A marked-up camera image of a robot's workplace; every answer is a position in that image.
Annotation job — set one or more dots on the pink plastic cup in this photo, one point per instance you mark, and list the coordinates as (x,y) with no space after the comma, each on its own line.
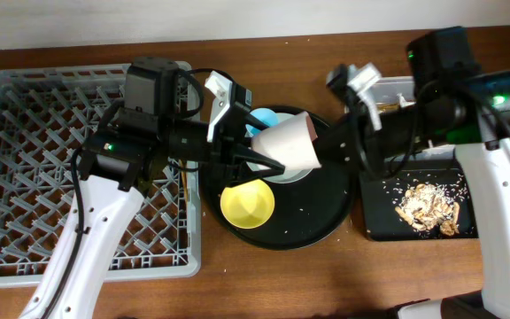
(288,142)

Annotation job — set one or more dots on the rice and peanut shell scraps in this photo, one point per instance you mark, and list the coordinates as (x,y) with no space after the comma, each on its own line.
(429,202)

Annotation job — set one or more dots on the clear plastic storage box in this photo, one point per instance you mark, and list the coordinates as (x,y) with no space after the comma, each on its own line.
(392,91)

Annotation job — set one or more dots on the blue plastic cup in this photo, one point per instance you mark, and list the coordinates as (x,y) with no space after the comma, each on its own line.
(265,115)

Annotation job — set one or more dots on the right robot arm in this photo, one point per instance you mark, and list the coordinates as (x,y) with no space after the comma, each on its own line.
(445,56)

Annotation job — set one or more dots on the yellow plastic bowl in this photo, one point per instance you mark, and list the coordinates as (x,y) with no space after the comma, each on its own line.
(249,205)

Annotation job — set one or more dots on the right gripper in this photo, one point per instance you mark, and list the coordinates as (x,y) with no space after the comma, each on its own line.
(355,144)

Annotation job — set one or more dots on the white napkin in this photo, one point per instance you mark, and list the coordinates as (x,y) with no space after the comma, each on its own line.
(403,102)

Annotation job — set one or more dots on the grey round plate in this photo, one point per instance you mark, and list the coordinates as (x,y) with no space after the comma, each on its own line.
(290,175)

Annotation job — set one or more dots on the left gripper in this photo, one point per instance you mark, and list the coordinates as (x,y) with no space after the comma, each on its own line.
(221,148)

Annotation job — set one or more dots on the black rectangular tray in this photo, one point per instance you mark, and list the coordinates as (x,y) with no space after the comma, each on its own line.
(381,197)

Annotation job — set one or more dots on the round black tray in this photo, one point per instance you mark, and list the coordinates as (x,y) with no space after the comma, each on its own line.
(305,211)

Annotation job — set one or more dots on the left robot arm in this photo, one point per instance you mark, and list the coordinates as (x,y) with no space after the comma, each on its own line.
(166,118)

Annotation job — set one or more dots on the grey dishwasher rack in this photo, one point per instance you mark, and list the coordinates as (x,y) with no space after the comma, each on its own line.
(45,113)

